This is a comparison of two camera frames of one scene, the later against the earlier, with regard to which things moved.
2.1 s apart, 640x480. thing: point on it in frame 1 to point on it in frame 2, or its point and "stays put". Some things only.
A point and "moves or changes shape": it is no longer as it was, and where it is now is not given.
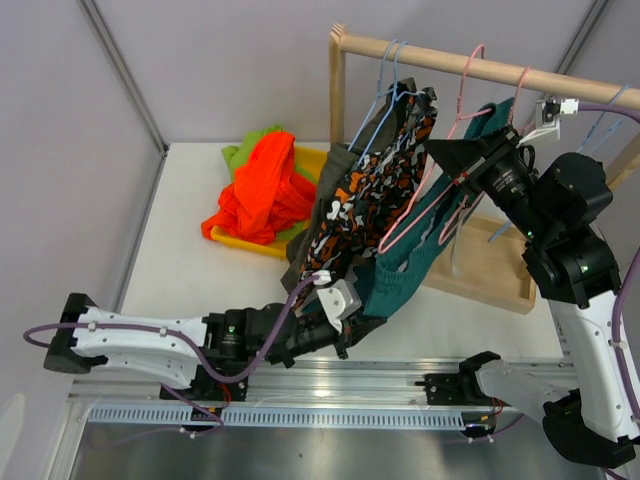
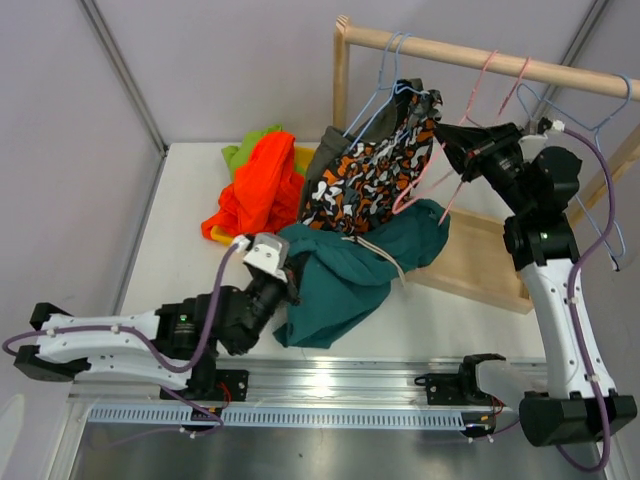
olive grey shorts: (338, 159) to (328, 145)
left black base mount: (208, 389) stays put
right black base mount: (461, 388) stays put
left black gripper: (354, 329) to (289, 288)
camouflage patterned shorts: (365, 201) stays put
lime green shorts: (237, 154) stays put
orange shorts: (267, 195) stays put
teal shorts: (454, 186) to (346, 278)
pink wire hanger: (460, 118) moves or changes shape
